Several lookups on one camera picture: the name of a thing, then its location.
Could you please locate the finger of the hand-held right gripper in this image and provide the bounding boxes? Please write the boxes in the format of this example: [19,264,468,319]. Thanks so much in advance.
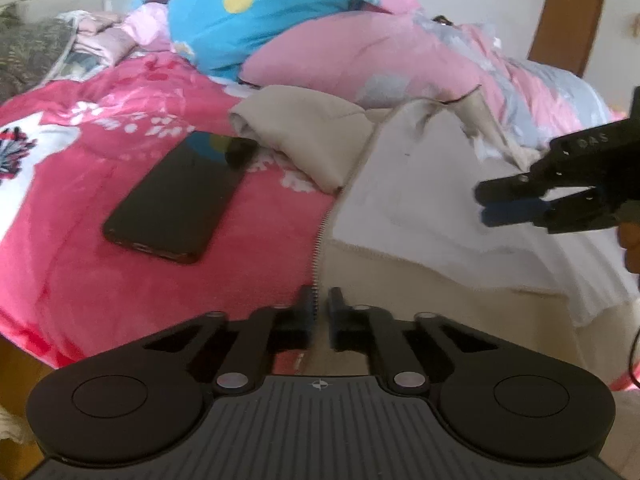
[475,174,556,206]
[480,198,551,228]

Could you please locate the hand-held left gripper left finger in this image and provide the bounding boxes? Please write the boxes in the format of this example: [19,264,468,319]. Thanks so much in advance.
[142,285,318,396]

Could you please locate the person's right hand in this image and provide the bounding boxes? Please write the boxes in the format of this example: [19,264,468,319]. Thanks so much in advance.
[619,220,640,273]

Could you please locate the black smartphone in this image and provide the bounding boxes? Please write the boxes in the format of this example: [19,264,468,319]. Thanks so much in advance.
[102,130,258,265]

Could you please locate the brown wooden door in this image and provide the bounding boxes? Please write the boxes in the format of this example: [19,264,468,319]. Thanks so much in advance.
[527,0,608,78]

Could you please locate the pink and grey quilt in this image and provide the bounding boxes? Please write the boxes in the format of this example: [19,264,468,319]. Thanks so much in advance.
[240,0,626,161]

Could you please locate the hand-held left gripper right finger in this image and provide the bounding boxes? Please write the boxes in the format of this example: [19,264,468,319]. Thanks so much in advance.
[327,286,501,397]

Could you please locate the folded pale pink clothes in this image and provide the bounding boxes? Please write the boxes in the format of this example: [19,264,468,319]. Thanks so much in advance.
[72,10,143,67]

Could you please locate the beige jacket with black lines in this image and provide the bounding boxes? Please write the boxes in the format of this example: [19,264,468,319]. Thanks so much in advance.
[229,85,640,406]

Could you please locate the pink floral bed sheet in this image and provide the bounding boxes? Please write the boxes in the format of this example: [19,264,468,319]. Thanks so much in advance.
[0,52,336,368]

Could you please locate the grey patterned blanket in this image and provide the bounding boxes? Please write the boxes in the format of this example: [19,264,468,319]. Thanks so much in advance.
[0,2,76,106]

